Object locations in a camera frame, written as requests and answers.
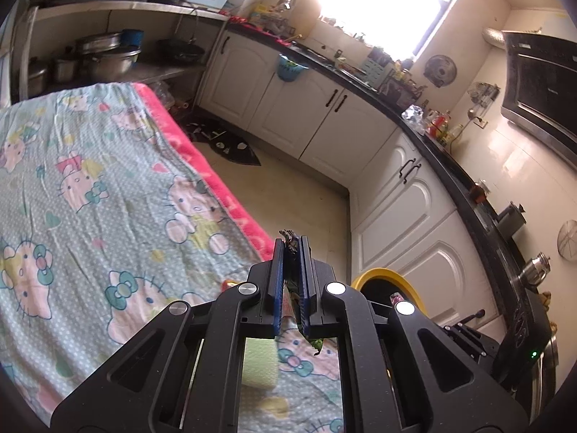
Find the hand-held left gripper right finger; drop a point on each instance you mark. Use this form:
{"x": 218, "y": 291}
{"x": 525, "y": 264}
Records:
{"x": 304, "y": 279}

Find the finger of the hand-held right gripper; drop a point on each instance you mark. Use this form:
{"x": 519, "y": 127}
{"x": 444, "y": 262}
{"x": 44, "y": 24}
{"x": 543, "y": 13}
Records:
{"x": 478, "y": 343}

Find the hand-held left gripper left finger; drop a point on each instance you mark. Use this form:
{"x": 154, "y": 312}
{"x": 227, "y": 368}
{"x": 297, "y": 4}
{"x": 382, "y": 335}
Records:
{"x": 278, "y": 279}

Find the dark leafy scrap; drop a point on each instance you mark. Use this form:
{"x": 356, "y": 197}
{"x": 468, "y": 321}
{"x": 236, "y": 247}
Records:
{"x": 290, "y": 239}

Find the yellow rimmed trash bin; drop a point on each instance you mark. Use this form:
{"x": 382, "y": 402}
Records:
{"x": 360, "y": 277}

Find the ginger root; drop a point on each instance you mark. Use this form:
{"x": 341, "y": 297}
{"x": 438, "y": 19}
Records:
{"x": 546, "y": 300}

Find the stainless steel teapot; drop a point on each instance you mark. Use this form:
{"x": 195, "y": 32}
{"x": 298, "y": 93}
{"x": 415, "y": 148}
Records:
{"x": 534, "y": 270}

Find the pale green sponge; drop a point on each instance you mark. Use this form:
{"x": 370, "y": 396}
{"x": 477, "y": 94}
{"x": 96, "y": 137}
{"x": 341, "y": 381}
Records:
{"x": 259, "y": 363}

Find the metal mesh strainer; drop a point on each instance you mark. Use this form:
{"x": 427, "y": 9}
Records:
{"x": 569, "y": 239}

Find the grey kettle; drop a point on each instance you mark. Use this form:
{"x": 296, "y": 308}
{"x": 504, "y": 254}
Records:
{"x": 509, "y": 221}

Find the white kitchen cabinets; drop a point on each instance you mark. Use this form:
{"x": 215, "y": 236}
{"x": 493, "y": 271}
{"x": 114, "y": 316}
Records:
{"x": 405, "y": 216}

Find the dark floor mat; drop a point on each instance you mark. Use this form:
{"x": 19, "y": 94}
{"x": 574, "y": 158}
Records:
{"x": 234, "y": 151}

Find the glass jar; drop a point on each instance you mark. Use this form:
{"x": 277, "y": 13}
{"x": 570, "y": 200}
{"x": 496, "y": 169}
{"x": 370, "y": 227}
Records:
{"x": 479, "y": 193}

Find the clear plastic bag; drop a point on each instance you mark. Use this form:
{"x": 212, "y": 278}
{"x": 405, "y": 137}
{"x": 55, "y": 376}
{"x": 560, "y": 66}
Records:
{"x": 414, "y": 117}

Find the group of condiment bottles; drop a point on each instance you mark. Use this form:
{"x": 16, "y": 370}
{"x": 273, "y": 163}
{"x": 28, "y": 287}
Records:
{"x": 441, "y": 128}

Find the blue hanging waste bin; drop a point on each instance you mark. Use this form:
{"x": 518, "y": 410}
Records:
{"x": 292, "y": 71}

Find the printed cartoon blanket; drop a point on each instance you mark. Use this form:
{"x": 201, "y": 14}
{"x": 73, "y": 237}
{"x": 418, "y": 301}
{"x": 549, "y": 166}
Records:
{"x": 90, "y": 189}

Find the green utensil organizer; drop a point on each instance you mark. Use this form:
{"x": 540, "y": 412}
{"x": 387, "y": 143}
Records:
{"x": 376, "y": 67}

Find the black wok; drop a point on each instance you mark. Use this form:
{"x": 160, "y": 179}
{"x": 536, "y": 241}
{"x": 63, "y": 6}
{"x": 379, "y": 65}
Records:
{"x": 180, "y": 52}

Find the black range hood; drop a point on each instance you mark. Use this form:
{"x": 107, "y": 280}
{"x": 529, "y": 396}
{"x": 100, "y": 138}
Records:
{"x": 541, "y": 85}

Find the wooden cutting board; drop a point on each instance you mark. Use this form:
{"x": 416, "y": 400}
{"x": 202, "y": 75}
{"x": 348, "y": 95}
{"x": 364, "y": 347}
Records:
{"x": 309, "y": 13}

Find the large steel pot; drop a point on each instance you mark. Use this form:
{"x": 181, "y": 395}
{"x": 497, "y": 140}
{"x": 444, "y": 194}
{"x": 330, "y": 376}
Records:
{"x": 110, "y": 61}

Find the chrome faucet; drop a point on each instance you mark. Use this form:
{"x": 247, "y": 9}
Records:
{"x": 289, "y": 3}

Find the blue cup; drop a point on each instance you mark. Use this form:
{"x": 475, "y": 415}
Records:
{"x": 133, "y": 37}

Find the small steel pot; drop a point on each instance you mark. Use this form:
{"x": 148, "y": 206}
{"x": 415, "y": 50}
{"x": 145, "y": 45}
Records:
{"x": 67, "y": 67}

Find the steel shelf rack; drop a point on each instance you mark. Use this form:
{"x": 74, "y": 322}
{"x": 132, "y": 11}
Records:
{"x": 135, "y": 7}

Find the wall utensil rack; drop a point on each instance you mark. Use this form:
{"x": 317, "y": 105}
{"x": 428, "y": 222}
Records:
{"x": 483, "y": 94}

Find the silver exhaust duct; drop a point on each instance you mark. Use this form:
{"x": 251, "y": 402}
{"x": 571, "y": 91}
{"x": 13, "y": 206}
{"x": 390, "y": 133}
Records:
{"x": 492, "y": 38}

